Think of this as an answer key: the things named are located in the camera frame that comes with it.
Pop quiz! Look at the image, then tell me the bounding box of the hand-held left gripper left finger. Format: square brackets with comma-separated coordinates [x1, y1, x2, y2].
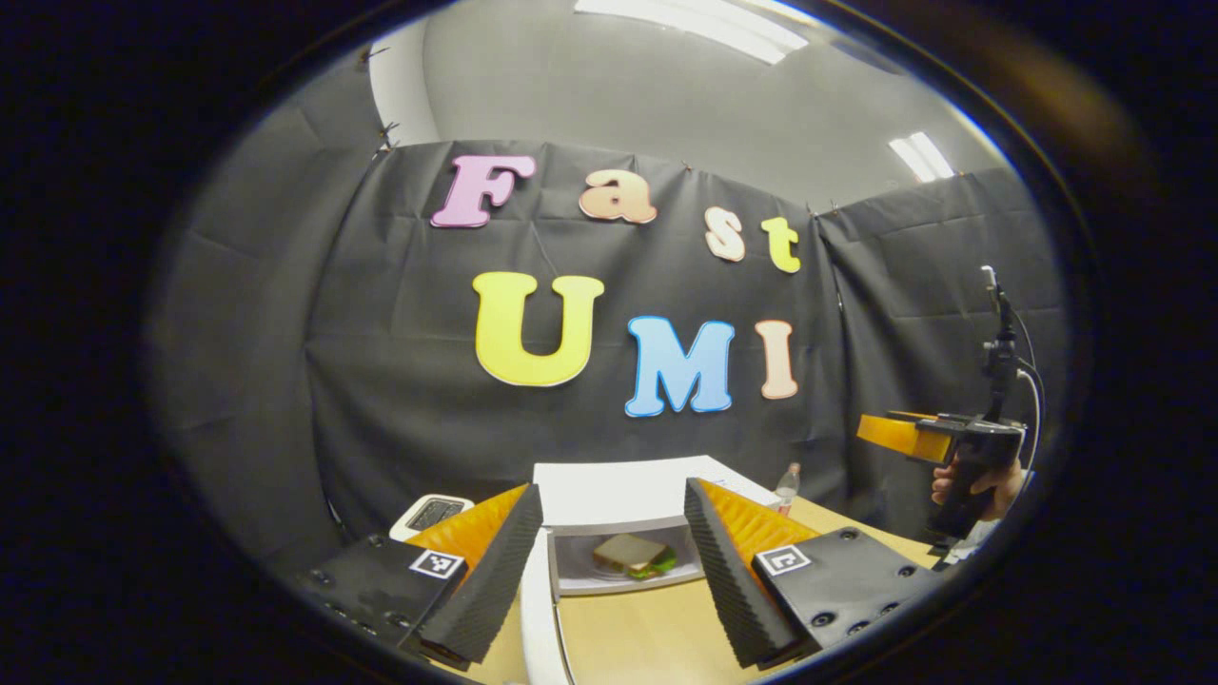
[295, 482, 545, 667]

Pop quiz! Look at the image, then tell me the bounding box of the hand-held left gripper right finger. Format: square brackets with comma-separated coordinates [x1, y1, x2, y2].
[685, 478, 943, 669]

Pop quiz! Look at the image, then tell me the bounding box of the sandwich with lettuce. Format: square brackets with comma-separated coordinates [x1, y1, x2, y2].
[594, 533, 679, 580]

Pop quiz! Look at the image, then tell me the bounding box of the white microwave oven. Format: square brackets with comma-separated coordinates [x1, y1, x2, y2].
[521, 455, 783, 685]

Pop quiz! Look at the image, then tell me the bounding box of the white toaster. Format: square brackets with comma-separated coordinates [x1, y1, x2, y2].
[390, 494, 475, 543]

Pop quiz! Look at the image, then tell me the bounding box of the black backdrop cloth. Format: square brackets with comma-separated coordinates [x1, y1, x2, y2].
[152, 48, 1071, 572]

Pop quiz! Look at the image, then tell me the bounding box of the small ceiling light panel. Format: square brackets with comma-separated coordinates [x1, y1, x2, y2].
[889, 131, 955, 184]

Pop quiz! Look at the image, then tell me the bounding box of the large ceiling light panel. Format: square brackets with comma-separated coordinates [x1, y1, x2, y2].
[574, 0, 810, 66]

